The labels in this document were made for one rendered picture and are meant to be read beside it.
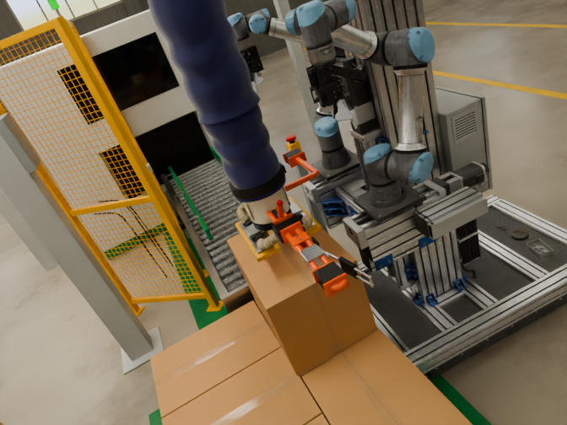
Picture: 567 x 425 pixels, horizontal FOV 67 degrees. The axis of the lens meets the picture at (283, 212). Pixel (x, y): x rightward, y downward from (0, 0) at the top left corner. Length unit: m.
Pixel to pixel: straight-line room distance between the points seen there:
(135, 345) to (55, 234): 0.97
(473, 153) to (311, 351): 1.14
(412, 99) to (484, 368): 1.46
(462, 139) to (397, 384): 1.07
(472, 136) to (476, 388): 1.21
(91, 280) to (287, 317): 1.58
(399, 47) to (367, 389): 1.25
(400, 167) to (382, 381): 0.82
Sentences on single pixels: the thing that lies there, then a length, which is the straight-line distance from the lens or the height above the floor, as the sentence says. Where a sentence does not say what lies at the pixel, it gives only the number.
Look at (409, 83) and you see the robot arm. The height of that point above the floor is 1.50.
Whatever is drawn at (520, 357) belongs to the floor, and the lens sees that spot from 2.54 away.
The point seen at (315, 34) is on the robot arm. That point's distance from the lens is 1.23.
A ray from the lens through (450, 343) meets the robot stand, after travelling 2.29.
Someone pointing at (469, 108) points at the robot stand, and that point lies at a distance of 2.05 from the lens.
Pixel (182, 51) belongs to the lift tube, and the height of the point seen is 1.85.
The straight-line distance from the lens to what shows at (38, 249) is 5.23.
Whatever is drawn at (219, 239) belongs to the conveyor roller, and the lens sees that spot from 2.95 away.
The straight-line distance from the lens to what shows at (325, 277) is 1.25.
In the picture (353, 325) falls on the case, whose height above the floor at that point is 0.65.
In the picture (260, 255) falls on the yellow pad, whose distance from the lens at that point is 1.67.
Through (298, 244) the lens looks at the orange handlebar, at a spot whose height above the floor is 1.19.
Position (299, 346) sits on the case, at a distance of 1.81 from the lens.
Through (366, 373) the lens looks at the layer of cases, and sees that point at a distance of 1.84.
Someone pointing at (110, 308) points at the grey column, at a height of 0.48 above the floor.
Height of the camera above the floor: 2.00
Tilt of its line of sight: 29 degrees down
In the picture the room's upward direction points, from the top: 21 degrees counter-clockwise
